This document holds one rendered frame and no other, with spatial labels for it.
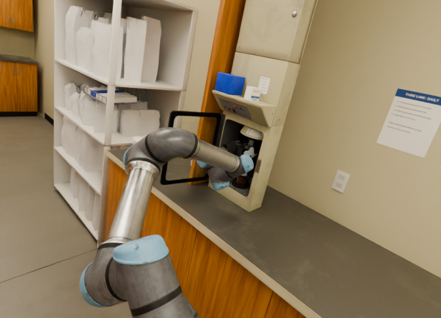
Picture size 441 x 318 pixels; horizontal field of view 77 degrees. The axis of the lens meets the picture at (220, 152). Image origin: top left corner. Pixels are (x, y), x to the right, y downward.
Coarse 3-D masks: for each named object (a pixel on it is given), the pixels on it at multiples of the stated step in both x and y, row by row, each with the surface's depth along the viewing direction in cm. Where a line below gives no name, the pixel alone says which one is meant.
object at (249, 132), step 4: (244, 128) 147; (248, 128) 145; (244, 132) 146; (248, 132) 144; (252, 132) 143; (256, 132) 143; (260, 132) 143; (248, 136) 144; (252, 136) 143; (256, 136) 142; (260, 136) 143
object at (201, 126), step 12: (180, 120) 137; (192, 120) 141; (204, 120) 145; (216, 120) 150; (192, 132) 144; (204, 132) 148; (168, 168) 143; (180, 168) 148; (192, 168) 153; (204, 168) 158
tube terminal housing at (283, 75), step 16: (240, 64) 141; (256, 64) 134; (272, 64) 128; (288, 64) 123; (256, 80) 135; (272, 80) 129; (288, 80) 128; (272, 96) 130; (288, 96) 133; (224, 112) 151; (256, 128) 138; (272, 128) 133; (272, 144) 139; (272, 160) 145; (256, 176) 141; (224, 192) 158; (256, 192) 145; (256, 208) 151
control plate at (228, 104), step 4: (220, 100) 141; (224, 100) 138; (224, 104) 142; (228, 104) 139; (232, 104) 136; (236, 104) 133; (224, 108) 145; (232, 108) 139; (236, 108) 137; (244, 108) 131; (232, 112) 143; (236, 112) 140; (240, 112) 137; (244, 112) 134; (248, 112) 132; (244, 116) 137; (248, 116) 135
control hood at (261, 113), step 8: (216, 96) 141; (224, 96) 135; (232, 96) 132; (240, 96) 136; (240, 104) 131; (248, 104) 126; (256, 104) 123; (264, 104) 126; (256, 112) 127; (264, 112) 124; (272, 112) 128; (256, 120) 133; (264, 120) 127; (272, 120) 131
